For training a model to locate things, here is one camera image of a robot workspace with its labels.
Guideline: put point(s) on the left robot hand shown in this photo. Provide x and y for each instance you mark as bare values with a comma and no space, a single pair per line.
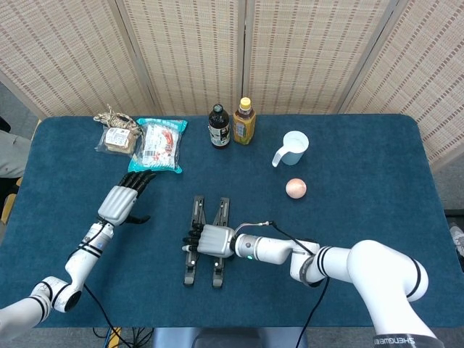
117,203

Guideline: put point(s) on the person in grey clothes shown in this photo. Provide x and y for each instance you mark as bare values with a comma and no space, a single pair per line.
12,156

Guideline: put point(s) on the blue table cloth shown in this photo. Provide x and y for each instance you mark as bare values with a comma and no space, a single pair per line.
362,210

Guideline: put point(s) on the pink ball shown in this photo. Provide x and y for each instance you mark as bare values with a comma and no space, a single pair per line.
296,188

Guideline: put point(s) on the white shoe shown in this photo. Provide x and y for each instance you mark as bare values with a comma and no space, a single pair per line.
457,239

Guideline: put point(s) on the yellow wooden frame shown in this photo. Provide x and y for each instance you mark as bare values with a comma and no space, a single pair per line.
8,208

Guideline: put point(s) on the dark tea bottle black cap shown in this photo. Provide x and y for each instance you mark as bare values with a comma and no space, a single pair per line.
219,127

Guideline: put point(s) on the clear bagged sandwich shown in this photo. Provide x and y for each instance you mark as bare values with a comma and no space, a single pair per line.
117,141

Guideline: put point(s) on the black folding stand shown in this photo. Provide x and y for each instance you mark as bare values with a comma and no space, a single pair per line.
198,206

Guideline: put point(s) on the teal snack packet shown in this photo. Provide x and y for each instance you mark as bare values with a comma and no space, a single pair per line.
157,148

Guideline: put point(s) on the white plastic measuring cup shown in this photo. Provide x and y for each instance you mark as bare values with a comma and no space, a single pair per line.
294,152

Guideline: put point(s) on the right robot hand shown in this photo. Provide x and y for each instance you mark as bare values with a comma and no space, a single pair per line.
215,241

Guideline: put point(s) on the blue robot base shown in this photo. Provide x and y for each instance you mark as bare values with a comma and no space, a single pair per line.
174,339

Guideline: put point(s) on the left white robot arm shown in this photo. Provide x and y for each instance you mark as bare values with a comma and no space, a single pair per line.
78,264

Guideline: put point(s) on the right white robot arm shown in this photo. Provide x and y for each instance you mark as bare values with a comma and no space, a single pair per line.
380,275

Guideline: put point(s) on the yellow tea bottle yellow cap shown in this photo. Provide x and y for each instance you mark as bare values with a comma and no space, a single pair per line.
244,127

